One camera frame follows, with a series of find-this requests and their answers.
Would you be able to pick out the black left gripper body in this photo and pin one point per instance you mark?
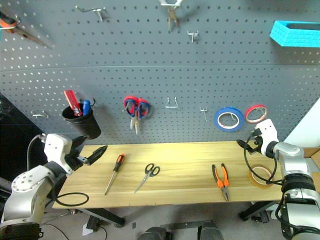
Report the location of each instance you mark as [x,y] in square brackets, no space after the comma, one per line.
[75,161]

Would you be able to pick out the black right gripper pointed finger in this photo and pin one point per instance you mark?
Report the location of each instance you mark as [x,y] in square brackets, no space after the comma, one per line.
[241,143]

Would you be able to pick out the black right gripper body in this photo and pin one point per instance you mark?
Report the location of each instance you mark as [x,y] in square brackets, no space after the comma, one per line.
[257,142]

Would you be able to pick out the black right gripper hidden finger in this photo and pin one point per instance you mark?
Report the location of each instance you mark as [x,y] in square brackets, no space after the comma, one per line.
[251,150]

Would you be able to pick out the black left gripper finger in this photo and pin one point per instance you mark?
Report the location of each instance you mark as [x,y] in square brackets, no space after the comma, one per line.
[78,143]
[96,154]

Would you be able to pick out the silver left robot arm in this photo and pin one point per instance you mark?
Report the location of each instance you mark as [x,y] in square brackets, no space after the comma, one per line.
[27,185]

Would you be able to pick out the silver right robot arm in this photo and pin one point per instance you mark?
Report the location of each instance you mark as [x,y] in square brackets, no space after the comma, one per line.
[295,162]

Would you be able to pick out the black plastic tool cup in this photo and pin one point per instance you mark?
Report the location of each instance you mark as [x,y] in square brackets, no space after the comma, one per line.
[87,127]

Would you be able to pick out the silver metal pegboard hook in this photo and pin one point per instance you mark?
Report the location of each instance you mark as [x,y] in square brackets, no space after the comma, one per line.
[262,108]
[205,115]
[192,37]
[40,115]
[235,119]

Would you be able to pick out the red tape roll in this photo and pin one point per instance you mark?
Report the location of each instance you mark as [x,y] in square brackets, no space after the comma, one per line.
[246,115]

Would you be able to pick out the blue tape roll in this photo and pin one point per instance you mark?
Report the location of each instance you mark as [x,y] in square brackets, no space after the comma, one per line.
[217,122]

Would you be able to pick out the clear yellowish tape roll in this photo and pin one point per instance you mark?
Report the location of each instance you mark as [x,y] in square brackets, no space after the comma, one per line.
[257,185]

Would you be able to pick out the black metal pegboard hook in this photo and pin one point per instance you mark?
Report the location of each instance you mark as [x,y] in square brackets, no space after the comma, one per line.
[94,101]

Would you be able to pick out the brown cardboard box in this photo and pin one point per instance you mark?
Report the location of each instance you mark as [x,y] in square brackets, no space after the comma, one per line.
[313,152]

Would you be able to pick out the black table leg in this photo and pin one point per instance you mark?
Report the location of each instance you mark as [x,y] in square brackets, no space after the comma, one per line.
[257,208]
[105,216]

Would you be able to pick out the black table caster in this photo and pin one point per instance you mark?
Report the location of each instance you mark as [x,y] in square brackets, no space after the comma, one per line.
[93,222]

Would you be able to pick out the white paper sheet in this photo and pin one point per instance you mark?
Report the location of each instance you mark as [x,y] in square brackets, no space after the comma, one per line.
[86,231]

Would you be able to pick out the dark rounded shape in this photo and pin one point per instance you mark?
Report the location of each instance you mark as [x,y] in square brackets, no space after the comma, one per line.
[152,235]
[210,233]

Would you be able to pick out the grey perforated pegboard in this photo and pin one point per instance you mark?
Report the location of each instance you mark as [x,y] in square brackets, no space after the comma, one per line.
[175,70]

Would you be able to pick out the cyan plastic storage bin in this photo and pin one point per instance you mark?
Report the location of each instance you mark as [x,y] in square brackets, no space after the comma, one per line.
[287,37]

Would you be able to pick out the long silver pegboard hook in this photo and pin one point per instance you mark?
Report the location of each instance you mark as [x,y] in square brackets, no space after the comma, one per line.
[100,15]

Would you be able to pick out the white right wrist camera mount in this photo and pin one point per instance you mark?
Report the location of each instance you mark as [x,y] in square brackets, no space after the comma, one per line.
[268,132]

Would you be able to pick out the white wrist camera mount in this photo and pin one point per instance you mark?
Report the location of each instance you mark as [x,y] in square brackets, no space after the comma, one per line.
[268,132]
[56,147]

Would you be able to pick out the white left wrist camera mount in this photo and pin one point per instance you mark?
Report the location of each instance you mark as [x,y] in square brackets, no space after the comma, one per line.
[56,147]

